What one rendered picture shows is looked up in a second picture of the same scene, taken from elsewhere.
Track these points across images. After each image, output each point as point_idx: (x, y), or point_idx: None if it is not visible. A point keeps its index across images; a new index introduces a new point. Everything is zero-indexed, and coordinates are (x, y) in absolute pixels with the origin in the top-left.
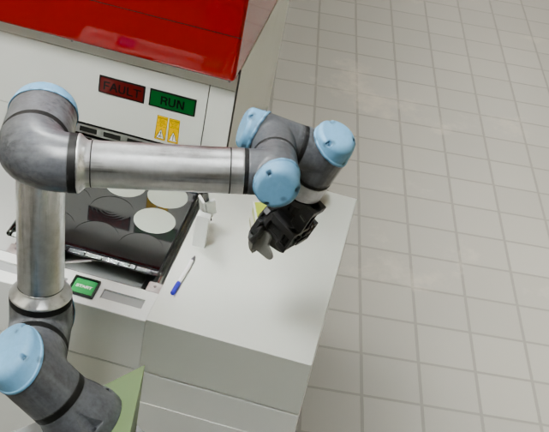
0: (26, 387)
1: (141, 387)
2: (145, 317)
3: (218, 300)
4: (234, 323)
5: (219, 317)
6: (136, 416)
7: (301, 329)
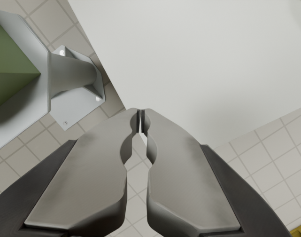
0: None
1: (3, 74)
2: None
3: (165, 38)
4: (148, 80)
5: (142, 61)
6: (0, 86)
7: (196, 135)
